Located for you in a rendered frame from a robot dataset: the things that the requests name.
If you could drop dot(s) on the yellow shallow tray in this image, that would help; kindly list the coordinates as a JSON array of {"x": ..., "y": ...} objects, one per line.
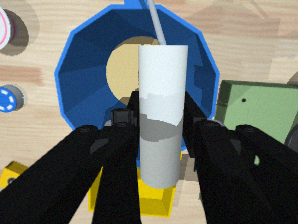
[{"x": 153, "y": 202}]

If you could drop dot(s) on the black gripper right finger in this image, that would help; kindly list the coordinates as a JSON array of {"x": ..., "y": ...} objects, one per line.
[{"x": 230, "y": 193}]

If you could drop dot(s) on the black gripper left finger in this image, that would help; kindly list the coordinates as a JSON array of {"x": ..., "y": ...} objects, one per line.
[{"x": 51, "y": 190}]

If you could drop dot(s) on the white yogurt cup with pink band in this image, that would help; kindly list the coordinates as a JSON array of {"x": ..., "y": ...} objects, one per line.
[{"x": 9, "y": 28}]

